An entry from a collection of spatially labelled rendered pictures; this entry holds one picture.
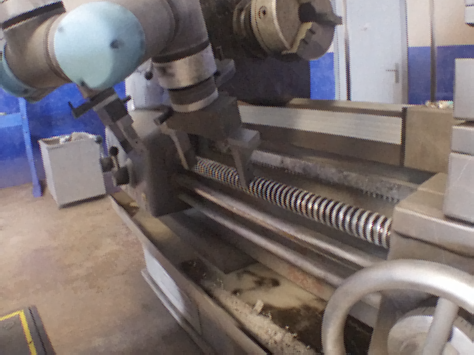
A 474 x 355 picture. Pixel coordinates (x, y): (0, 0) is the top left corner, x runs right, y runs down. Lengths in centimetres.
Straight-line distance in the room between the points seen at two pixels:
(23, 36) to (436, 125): 51
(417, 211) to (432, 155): 14
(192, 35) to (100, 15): 16
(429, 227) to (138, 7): 35
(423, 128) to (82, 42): 40
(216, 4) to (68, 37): 66
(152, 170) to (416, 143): 67
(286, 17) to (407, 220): 63
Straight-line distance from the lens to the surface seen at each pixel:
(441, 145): 42
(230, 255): 87
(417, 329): 29
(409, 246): 31
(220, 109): 46
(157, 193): 90
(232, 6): 98
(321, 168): 55
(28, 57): 43
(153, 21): 35
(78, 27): 33
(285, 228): 55
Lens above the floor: 91
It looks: 14 degrees down
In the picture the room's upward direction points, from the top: 3 degrees counter-clockwise
